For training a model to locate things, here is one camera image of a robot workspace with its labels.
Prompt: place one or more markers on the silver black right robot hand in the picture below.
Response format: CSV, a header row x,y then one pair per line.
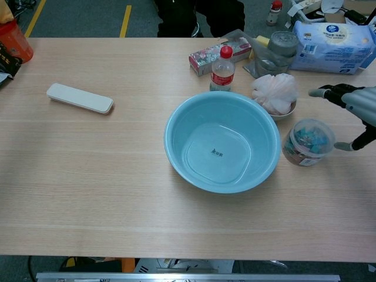
x,y
364,102

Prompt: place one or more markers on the clear tub of colourful clips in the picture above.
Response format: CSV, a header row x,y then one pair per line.
x,y
308,144

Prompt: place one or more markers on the light blue plastic basin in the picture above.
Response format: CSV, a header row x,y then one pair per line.
x,y
191,117

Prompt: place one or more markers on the long white cutlery case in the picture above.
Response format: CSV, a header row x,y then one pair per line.
x,y
79,98

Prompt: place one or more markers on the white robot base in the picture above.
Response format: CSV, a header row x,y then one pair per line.
x,y
182,265

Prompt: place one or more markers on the blue white tissue pack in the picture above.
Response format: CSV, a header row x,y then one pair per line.
x,y
329,47

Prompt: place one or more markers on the beige round bowl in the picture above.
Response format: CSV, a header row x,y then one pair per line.
x,y
282,117

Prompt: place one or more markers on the black power adapter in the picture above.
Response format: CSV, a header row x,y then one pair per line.
x,y
355,16

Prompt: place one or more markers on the brown cardboard box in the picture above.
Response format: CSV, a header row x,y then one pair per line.
x,y
335,18

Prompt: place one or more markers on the yellow scouring sponge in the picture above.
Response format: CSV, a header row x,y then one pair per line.
x,y
262,40

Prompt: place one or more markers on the small bottle with red cap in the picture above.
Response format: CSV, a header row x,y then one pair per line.
x,y
274,14

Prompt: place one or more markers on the clear bottle with red cap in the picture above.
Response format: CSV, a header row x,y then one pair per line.
x,y
222,76

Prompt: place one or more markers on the floral patterned long box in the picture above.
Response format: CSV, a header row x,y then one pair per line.
x,y
205,58

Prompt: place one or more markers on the person in black trousers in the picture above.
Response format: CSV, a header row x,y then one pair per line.
x,y
176,17

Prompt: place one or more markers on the orange yellow object under table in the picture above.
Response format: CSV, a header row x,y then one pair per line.
x,y
126,264

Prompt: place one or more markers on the orange plastic bucket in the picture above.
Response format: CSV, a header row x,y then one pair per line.
x,y
14,44

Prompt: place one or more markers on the aluminium profile rail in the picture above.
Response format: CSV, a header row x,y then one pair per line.
x,y
188,277

